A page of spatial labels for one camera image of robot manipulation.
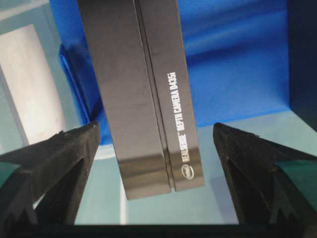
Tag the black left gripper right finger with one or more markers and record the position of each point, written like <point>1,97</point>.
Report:
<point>249,163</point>

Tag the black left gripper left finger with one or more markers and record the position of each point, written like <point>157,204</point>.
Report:
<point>48,184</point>

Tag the clear plastic storage case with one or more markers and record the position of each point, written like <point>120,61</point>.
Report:
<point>76,63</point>

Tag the white paper label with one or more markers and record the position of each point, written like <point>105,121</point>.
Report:
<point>30,83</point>

